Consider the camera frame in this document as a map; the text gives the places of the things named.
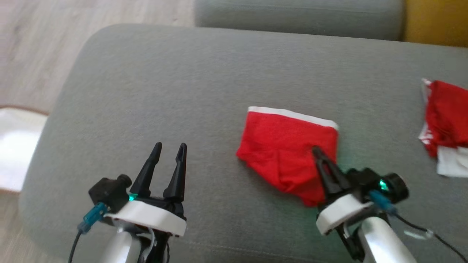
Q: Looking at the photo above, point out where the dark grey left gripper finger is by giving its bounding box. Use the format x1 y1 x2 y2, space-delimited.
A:
130 142 162 199
163 142 188 202

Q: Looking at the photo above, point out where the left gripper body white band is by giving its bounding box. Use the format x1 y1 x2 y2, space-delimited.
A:
103 192 187 263

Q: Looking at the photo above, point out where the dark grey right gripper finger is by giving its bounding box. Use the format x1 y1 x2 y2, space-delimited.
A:
314 146 352 193
312 147 341 206

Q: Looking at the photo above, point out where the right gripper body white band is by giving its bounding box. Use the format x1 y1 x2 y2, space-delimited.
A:
316 167 384 262

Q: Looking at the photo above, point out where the red shorts white stripe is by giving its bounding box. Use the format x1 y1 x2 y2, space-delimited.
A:
236 106 340 207

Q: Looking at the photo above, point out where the red basketball jersey white trim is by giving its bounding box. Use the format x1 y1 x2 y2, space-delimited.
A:
418 78 468 178

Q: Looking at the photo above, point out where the grey sofa cushion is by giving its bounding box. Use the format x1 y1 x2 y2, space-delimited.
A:
18 24 468 263

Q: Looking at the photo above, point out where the white laundry basket brown rim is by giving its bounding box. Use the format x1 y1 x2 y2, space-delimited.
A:
0 105 50 194

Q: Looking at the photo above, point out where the grey fabric sofa seat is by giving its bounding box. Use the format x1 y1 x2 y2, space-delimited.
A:
194 0 404 41

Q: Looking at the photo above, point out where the large yellow sofa back cushion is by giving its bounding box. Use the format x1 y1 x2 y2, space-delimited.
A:
402 0 468 48

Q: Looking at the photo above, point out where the left camera cable teal plug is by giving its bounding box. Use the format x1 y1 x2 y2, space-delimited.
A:
68 203 108 263

